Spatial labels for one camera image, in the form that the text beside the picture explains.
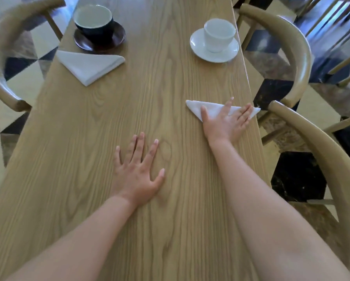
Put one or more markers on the person's left hand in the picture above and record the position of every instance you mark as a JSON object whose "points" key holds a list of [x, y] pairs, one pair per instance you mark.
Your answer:
{"points": [[135, 179]]}

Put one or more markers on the person's right hand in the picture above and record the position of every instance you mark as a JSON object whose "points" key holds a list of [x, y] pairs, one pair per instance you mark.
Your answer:
{"points": [[221, 127]]}

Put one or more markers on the person's right thumb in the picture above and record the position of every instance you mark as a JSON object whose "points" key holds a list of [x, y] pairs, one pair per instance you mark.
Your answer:
{"points": [[204, 114]]}

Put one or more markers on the person's left little finger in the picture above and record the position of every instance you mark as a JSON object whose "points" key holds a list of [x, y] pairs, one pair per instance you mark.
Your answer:
{"points": [[117, 156]]}

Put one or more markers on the person's left middle finger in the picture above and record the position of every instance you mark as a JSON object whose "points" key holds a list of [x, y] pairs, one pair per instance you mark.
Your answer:
{"points": [[138, 147]]}

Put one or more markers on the person's left thumb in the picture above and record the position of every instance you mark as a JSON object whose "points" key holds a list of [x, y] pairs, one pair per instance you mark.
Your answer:
{"points": [[159, 178]]}

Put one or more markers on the white napkin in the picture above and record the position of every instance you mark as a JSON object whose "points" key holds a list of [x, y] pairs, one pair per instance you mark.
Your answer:
{"points": [[88, 65], [213, 108]]}

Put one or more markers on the person's right forearm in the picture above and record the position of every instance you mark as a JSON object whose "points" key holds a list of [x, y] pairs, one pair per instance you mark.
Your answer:
{"points": [[268, 219]]}

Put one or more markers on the person's left forearm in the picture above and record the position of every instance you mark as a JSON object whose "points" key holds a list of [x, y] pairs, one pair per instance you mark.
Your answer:
{"points": [[84, 242]]}

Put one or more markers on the white saucer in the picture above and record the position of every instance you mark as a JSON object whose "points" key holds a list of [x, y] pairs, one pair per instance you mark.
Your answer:
{"points": [[214, 54]]}

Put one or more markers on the white cup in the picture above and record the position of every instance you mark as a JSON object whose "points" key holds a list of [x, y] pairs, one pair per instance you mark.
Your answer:
{"points": [[219, 35]]}

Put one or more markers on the dark brown saucer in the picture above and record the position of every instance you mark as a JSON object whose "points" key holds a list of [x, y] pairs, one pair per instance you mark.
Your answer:
{"points": [[118, 36]]}

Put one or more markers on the light wooden armchair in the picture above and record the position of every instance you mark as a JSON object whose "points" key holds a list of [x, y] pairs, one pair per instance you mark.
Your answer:
{"points": [[5, 55], [330, 160], [298, 49]]}

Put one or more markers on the black cup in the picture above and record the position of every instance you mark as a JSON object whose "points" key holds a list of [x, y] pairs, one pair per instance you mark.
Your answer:
{"points": [[94, 23]]}

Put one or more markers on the light wooden chair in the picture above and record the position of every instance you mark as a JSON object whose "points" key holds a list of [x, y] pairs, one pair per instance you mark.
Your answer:
{"points": [[339, 40]]}

